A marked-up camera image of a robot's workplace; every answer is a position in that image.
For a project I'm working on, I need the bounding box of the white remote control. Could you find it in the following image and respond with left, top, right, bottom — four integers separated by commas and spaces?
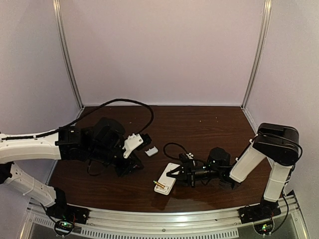
154, 163, 179, 196

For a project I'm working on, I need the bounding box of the gold AAA battery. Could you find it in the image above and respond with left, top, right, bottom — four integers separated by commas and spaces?
153, 181, 168, 189

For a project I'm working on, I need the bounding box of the white battery cover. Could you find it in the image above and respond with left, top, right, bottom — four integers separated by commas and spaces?
145, 146, 159, 157

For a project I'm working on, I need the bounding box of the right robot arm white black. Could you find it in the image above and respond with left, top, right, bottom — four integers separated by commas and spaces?
166, 122, 303, 214

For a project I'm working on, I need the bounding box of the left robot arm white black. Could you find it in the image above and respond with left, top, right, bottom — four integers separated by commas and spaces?
0, 118, 151, 215

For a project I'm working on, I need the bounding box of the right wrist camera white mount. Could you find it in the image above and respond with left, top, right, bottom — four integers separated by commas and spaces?
178, 153, 195, 165

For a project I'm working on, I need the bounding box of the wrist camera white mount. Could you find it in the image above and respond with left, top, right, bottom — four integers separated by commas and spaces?
178, 153, 195, 165
122, 133, 152, 159

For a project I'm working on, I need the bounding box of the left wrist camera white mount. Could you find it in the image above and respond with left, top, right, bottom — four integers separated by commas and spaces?
122, 133, 152, 159

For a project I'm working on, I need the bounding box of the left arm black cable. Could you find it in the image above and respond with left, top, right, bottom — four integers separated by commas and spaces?
0, 98, 154, 142

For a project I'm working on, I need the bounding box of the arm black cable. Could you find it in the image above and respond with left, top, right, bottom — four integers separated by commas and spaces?
163, 142, 304, 175
0, 98, 154, 142

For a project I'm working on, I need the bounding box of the front aluminium rail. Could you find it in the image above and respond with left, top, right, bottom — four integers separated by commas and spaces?
18, 196, 309, 239

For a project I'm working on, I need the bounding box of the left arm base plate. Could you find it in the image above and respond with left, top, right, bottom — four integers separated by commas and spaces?
46, 205, 90, 225

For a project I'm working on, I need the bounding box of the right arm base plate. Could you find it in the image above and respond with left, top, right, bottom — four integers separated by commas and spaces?
238, 204, 281, 224

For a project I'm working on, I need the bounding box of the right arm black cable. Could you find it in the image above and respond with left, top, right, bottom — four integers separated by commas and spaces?
163, 142, 304, 175

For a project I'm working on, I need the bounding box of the left aluminium frame post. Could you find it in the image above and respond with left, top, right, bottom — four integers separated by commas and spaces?
52, 0, 84, 109

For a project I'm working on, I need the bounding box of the aluminium frame post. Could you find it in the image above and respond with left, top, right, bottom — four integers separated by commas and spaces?
241, 0, 272, 110
52, 0, 84, 109

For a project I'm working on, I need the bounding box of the right aluminium frame post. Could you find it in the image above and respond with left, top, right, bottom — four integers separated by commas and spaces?
241, 0, 272, 110

